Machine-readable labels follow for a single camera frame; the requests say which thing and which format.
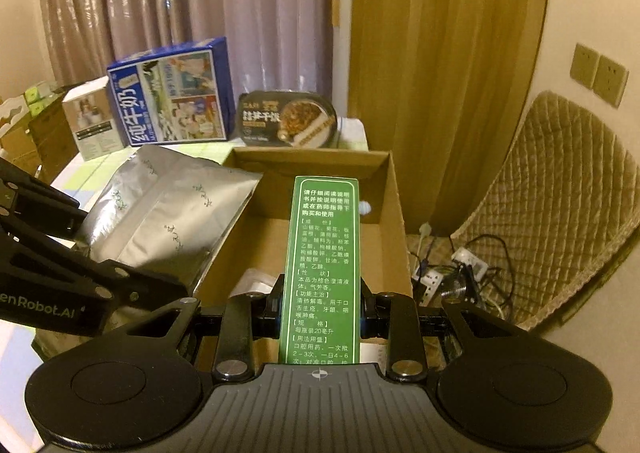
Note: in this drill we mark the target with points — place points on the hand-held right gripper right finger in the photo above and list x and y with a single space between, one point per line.
369 318

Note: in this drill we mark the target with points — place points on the green medicine box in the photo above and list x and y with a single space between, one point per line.
320 273

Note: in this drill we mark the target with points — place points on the large open brown carton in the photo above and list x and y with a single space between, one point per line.
22 143

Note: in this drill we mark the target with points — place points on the brown cardboard box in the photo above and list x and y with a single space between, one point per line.
390 233

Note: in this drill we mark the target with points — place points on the yellow curtain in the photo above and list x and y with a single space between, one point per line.
440 58

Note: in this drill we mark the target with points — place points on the blue milk carton case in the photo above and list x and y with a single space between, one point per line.
170 93

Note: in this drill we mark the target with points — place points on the stack of green tissue packs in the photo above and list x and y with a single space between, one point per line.
42 95

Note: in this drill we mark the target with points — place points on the black instant rice bowl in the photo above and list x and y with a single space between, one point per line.
285 120

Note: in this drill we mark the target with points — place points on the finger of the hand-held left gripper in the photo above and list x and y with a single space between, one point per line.
100 288
40 205

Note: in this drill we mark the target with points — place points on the checked cloth desktop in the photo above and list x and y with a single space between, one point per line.
97 168

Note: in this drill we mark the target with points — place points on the quilted chair cushion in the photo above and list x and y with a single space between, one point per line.
565 193

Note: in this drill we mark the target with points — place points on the beige wall socket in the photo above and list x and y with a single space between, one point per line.
585 64
611 80

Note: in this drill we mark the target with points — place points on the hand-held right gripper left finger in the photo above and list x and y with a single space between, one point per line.
272 305

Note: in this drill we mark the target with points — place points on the white product box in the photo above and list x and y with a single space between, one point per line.
92 120

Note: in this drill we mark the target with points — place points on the silver foil bag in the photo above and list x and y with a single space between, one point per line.
165 213

